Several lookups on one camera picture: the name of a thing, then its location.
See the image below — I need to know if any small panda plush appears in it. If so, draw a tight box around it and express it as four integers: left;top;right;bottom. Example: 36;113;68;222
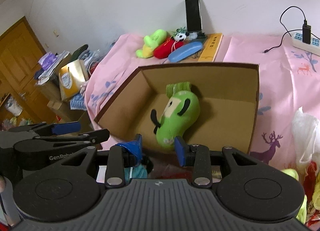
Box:
172;27;207;42

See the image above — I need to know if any blue patterned cloth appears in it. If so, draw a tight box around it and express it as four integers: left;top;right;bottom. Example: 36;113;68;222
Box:
69;94;87;111

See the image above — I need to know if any blue glasses case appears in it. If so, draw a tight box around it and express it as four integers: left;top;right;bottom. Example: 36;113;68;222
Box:
168;42;203;63

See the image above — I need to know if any yellow paper bag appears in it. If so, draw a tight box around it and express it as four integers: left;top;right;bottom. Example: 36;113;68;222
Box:
58;59;89;101

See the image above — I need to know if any red plush item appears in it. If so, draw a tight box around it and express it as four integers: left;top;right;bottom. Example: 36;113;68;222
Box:
154;166;192;181

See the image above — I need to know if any teal bath mesh sponge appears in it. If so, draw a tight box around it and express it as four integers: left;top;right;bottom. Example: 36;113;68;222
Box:
124;164;148;183

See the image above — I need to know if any pink deer print tablecloth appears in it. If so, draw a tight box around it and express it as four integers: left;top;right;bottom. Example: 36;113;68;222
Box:
84;34;319;169

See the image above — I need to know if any green avocado plush toy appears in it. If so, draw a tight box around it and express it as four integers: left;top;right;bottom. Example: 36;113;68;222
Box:
150;82;200;150

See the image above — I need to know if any brown cardboard box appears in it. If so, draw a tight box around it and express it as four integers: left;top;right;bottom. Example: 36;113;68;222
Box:
95;63;259;153

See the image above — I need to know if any black charger cable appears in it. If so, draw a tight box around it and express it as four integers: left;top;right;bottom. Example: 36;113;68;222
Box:
262;5;309;54

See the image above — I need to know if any purple white paper pile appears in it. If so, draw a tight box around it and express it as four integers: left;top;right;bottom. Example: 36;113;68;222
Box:
35;51;70;86

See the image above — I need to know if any black charger plug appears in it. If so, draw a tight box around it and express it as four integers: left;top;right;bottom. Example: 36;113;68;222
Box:
302;20;311;45

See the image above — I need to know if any white plush toy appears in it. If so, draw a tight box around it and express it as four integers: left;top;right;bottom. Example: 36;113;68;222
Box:
292;107;319;174

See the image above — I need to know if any wooden door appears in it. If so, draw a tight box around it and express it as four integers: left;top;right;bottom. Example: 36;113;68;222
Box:
1;17;56;123

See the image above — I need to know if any white power strip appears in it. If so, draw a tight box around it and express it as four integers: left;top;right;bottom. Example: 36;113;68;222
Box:
291;31;320;57

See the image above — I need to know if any green yellow plush toy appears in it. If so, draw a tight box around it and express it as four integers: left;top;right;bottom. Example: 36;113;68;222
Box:
136;29;167;58

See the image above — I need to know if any yellow book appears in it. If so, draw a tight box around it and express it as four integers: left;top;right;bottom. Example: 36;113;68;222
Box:
198;33;223;62

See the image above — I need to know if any red plush toy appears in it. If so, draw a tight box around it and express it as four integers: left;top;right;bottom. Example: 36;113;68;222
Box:
153;37;184;59

